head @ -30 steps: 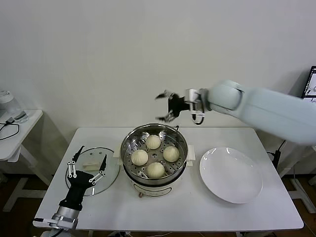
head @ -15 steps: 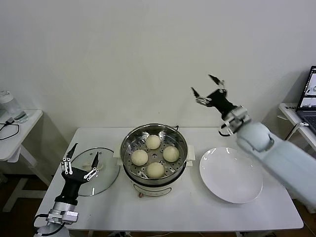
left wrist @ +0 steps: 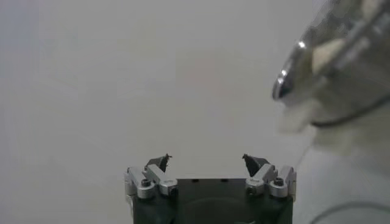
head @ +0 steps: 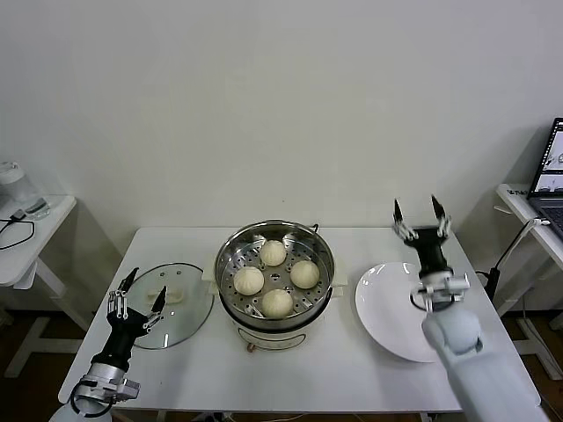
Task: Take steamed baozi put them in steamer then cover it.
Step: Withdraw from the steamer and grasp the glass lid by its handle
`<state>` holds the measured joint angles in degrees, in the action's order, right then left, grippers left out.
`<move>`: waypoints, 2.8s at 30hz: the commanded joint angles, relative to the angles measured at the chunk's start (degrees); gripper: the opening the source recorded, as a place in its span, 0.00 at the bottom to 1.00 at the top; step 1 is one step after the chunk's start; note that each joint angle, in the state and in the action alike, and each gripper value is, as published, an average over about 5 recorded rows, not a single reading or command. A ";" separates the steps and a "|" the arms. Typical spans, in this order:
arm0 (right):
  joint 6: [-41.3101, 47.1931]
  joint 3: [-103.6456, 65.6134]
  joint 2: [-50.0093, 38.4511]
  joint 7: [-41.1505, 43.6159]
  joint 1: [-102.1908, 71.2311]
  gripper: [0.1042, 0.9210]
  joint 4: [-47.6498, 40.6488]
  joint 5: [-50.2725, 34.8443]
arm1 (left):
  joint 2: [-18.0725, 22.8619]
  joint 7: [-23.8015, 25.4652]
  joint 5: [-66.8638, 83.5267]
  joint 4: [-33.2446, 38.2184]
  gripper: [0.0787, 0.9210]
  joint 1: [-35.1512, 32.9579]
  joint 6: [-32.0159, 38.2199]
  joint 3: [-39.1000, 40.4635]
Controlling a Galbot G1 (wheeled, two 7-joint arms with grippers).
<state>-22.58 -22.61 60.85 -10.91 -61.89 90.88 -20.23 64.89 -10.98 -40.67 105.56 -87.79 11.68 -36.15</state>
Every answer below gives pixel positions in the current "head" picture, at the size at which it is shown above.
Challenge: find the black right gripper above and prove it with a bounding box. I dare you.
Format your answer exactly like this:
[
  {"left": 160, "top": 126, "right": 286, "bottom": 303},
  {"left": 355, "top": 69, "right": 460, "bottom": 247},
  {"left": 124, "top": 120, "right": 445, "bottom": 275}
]
[{"left": 391, "top": 194, "right": 454, "bottom": 280}]

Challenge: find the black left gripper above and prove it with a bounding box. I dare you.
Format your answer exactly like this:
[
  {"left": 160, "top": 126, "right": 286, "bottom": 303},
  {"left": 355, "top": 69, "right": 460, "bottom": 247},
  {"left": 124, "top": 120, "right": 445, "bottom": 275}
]
[{"left": 90, "top": 266, "right": 169, "bottom": 371}]

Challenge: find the glass lid with white handle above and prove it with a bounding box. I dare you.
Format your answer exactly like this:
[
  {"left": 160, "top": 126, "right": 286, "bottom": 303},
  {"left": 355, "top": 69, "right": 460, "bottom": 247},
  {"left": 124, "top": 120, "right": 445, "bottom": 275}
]
[{"left": 116, "top": 262, "right": 216, "bottom": 351}]

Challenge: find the white steamed baozi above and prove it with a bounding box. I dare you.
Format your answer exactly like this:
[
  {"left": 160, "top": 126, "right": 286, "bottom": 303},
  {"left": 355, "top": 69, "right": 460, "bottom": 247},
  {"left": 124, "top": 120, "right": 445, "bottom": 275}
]
[
  {"left": 261, "top": 288, "right": 295, "bottom": 320},
  {"left": 289, "top": 259, "right": 321, "bottom": 289},
  {"left": 259, "top": 239, "right": 288, "bottom": 267},
  {"left": 233, "top": 266, "right": 266, "bottom": 296}
]

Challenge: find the stainless steel steamer basket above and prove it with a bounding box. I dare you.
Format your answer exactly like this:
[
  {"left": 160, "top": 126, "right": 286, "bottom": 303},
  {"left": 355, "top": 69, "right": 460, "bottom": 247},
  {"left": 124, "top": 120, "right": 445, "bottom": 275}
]
[{"left": 214, "top": 222, "right": 335, "bottom": 331}]

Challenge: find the white oval plate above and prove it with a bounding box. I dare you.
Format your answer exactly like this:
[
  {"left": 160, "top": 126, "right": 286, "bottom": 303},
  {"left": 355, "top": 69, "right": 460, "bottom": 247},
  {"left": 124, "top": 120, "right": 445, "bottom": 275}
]
[{"left": 354, "top": 262, "right": 468, "bottom": 363}]

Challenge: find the white side table with bottle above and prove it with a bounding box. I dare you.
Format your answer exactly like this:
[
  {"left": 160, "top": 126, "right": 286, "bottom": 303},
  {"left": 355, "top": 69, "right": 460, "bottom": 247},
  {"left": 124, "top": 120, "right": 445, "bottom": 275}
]
[{"left": 0, "top": 194, "right": 96, "bottom": 379}]

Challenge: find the dark grey open laptop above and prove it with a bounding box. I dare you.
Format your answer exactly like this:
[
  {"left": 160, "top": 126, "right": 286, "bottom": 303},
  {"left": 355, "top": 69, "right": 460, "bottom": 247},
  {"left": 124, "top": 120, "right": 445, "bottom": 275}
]
[{"left": 525, "top": 117, "right": 563, "bottom": 243}]

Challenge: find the clear bottle with white cap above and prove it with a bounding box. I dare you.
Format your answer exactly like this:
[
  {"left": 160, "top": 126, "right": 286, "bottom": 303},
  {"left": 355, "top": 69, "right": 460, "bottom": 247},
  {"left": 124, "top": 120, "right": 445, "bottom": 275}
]
[{"left": 0, "top": 160, "right": 49, "bottom": 220}]

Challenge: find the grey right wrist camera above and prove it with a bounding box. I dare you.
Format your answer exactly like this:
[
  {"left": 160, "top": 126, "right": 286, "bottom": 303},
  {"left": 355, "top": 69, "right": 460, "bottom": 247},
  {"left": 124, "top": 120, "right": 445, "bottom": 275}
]
[{"left": 442, "top": 273, "right": 472, "bottom": 303}]

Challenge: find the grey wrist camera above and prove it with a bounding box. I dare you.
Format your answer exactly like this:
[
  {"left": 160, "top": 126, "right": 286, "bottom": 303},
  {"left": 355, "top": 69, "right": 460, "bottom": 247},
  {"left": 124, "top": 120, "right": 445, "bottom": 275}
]
[
  {"left": 442, "top": 273, "right": 472, "bottom": 303},
  {"left": 114, "top": 376, "right": 142, "bottom": 402}
]

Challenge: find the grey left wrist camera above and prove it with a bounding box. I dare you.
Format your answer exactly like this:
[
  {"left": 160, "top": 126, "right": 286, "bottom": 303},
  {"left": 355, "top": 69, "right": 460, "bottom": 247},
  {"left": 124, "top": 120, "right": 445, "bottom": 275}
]
[{"left": 114, "top": 376, "right": 142, "bottom": 402}]

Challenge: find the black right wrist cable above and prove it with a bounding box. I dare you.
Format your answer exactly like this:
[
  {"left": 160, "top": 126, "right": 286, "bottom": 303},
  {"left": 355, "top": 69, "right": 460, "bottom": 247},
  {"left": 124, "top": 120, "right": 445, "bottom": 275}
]
[{"left": 410, "top": 285, "right": 436, "bottom": 314}]

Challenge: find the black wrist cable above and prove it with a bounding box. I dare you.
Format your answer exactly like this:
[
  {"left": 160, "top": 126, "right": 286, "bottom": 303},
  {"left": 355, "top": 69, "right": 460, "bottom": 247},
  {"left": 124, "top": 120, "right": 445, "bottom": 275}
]
[
  {"left": 410, "top": 285, "right": 436, "bottom": 314},
  {"left": 69, "top": 381, "right": 114, "bottom": 417}
]

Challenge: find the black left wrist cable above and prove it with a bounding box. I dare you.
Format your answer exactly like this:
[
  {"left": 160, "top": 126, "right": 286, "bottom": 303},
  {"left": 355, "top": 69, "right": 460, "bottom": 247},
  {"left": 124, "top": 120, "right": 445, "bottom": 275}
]
[{"left": 69, "top": 381, "right": 114, "bottom": 417}]

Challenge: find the white laptop cable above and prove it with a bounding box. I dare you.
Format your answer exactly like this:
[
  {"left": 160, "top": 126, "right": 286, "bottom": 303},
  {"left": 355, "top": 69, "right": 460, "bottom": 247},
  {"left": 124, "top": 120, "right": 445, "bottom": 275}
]
[{"left": 496, "top": 217, "right": 550, "bottom": 269}]

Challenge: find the thin black looped cable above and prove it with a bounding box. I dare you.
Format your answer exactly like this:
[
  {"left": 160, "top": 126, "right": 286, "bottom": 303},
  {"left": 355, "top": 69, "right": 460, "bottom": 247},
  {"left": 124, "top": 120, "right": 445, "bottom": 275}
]
[{"left": 0, "top": 209, "right": 35, "bottom": 251}]

